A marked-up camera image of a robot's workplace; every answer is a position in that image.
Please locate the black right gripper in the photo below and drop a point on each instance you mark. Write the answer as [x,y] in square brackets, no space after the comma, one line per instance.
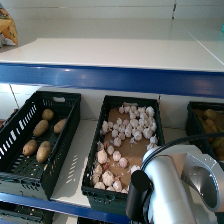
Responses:
[138,196]

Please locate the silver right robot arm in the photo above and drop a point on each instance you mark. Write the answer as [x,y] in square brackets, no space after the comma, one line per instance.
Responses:
[168,186]

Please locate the white garlic bulb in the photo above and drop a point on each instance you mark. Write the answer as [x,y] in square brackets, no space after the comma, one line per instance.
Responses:
[110,150]
[119,121]
[110,124]
[117,185]
[99,185]
[116,126]
[117,155]
[117,142]
[143,116]
[122,136]
[151,146]
[124,190]
[123,162]
[126,122]
[153,139]
[121,109]
[133,108]
[134,123]
[102,156]
[108,178]
[127,108]
[100,145]
[110,188]
[95,179]
[147,133]
[141,109]
[150,111]
[98,169]
[153,126]
[128,132]
[132,115]
[114,133]
[137,135]
[105,126]
[134,168]
[122,128]

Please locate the dark green garlic crate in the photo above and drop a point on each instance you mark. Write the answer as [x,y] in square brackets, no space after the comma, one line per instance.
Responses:
[96,200]

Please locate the reddish garlic bulb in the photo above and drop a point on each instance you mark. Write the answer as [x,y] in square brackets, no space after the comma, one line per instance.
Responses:
[106,166]

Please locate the pile of white mushrooms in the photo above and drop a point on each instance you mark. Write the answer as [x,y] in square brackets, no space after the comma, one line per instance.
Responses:
[133,151]

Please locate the white shelf blue edge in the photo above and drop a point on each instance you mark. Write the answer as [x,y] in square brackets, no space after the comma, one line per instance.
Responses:
[110,80]
[76,160]

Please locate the dark green potato crate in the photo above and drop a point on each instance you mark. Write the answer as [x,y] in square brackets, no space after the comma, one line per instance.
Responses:
[63,156]

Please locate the dark green crate yellow produce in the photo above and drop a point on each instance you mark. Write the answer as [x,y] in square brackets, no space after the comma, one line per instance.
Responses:
[193,130]

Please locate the yellowish potato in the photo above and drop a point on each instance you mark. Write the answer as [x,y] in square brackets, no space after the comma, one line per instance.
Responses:
[210,114]
[217,143]
[211,125]

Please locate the brown potato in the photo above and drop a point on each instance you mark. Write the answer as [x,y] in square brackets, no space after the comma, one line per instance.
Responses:
[47,114]
[43,151]
[29,147]
[40,128]
[59,125]

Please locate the dark green plastic crate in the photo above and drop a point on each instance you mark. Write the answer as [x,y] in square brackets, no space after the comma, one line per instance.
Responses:
[23,213]

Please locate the yellow snack bag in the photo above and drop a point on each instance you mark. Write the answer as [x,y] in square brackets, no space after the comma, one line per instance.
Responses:
[8,26]

